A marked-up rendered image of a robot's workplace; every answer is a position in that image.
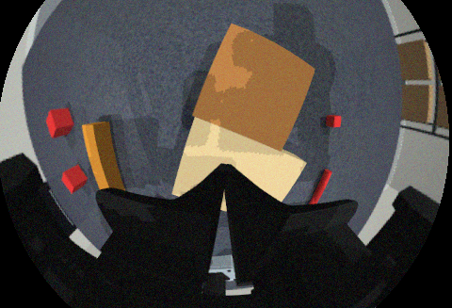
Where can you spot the orange long flat board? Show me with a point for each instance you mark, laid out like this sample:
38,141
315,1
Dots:
101,155

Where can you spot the brown square block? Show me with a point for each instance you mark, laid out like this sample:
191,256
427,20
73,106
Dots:
254,88

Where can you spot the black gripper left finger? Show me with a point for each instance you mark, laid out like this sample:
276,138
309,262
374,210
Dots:
189,222

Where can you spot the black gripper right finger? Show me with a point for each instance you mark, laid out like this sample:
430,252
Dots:
259,224

